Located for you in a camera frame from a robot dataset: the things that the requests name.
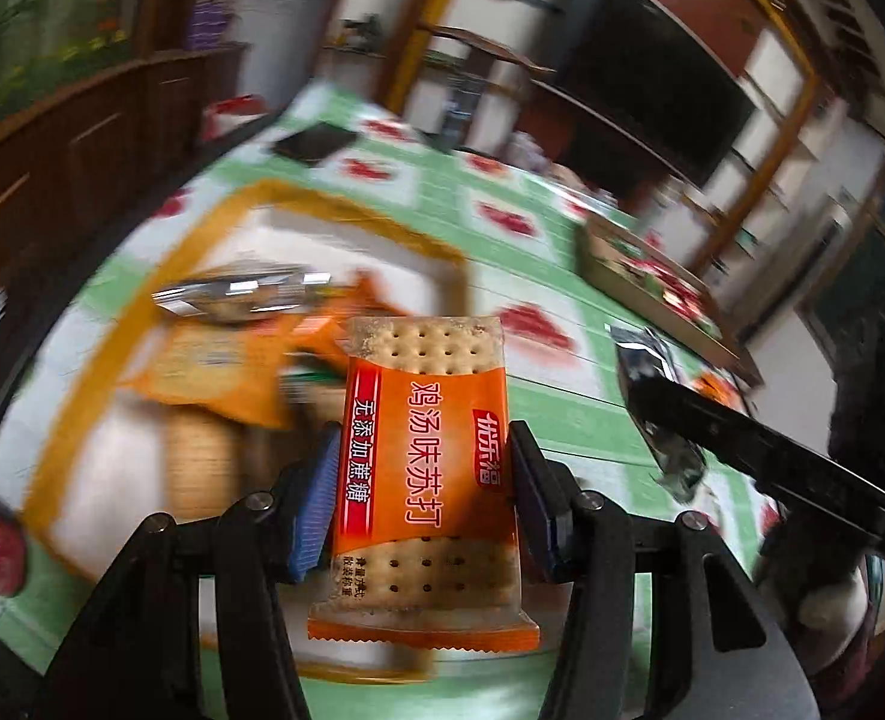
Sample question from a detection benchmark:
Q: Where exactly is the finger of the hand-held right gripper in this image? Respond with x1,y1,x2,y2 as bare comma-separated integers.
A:
626,373,885,542

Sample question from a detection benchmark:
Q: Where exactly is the black television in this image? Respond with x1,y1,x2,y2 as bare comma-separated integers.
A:
553,0,760,192

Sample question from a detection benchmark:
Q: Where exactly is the pink cloth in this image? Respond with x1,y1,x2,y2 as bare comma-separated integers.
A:
508,131,559,175

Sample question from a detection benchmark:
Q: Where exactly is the black phone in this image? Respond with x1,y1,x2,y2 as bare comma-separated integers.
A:
272,122,358,167

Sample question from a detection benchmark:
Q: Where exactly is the wooden wall shelf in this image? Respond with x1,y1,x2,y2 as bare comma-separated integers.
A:
682,67,874,293

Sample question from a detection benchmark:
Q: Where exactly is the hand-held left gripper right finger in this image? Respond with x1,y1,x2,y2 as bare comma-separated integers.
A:
508,418,820,720

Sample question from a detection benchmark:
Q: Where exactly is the brown cardboard tray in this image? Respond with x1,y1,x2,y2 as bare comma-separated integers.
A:
575,216,760,385

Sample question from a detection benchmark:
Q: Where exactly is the wooden cabinet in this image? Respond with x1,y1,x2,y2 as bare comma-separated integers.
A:
0,45,252,316

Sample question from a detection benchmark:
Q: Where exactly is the red packet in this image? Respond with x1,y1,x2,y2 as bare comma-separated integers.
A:
200,92,272,142

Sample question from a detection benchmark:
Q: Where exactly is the green patterned tablecloth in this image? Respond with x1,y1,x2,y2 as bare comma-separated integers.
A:
0,81,777,691

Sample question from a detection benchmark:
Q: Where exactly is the large silver foil packet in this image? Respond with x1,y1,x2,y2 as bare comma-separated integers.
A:
605,321,707,500

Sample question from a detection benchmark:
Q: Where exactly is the flat silver foil packet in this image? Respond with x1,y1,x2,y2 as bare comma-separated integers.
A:
151,268,332,325

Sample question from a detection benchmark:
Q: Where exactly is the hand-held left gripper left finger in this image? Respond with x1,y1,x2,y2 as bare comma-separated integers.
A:
33,424,344,720

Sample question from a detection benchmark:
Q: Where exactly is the white box yellow rim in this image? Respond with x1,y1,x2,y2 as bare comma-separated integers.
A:
18,178,477,680

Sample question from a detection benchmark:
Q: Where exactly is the orange snack packet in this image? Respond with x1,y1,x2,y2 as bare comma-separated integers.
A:
121,277,406,432

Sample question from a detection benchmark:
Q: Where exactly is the orange soda cracker packet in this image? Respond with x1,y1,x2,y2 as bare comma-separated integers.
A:
691,369,752,412
307,315,542,652

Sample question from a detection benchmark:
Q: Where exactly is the pile of red green packets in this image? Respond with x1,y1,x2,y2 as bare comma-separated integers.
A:
599,238,722,332

